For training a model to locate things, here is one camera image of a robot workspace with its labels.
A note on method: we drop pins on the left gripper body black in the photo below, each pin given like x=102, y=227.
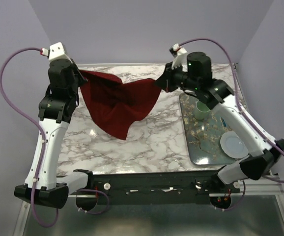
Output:
x=79, y=78

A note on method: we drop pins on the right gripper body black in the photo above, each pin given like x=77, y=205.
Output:
x=177, y=78

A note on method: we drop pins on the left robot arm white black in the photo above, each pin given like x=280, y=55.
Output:
x=42, y=186

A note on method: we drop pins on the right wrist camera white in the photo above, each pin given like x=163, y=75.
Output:
x=179, y=53

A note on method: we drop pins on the floral teal serving tray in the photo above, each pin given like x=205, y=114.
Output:
x=203, y=136

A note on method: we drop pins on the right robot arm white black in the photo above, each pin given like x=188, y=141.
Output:
x=193, y=72

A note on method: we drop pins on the light green cup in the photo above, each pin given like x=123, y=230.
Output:
x=201, y=111

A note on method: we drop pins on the dark red cloth napkin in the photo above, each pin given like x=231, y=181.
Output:
x=113, y=105

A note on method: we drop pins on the pale blue small plate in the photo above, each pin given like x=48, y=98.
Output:
x=233, y=146

